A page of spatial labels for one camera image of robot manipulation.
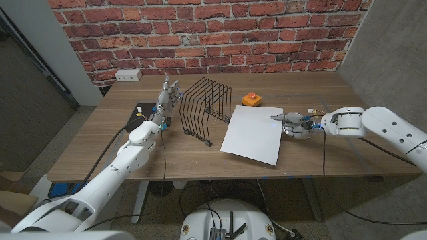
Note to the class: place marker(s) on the orange emergency stop button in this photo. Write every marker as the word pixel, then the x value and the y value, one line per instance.
pixel 251 99

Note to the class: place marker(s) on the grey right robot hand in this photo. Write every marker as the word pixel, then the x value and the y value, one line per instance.
pixel 298 125

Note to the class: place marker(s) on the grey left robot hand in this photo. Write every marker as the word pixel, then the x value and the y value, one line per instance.
pixel 164 103

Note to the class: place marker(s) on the black antennas on torso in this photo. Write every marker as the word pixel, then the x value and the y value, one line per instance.
pixel 233 230

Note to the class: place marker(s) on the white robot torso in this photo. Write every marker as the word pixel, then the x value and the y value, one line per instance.
pixel 227 216

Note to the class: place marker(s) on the white table leg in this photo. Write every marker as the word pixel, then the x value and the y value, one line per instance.
pixel 140 200
pixel 312 200

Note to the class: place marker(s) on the blue and white floor device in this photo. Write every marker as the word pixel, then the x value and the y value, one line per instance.
pixel 60 190

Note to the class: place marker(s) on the white power outlet strip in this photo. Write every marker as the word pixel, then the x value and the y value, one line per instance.
pixel 128 75

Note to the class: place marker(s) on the white paper sheet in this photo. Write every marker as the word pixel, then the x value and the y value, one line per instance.
pixel 253 136

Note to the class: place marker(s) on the red brick print backdrop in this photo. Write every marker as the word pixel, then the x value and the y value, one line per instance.
pixel 213 33

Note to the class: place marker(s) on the dark perforated partition panel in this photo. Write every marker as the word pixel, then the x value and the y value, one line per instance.
pixel 30 106

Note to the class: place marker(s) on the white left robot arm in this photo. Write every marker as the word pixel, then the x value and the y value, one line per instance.
pixel 110 180

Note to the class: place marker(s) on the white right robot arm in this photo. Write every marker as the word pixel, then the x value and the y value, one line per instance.
pixel 383 126

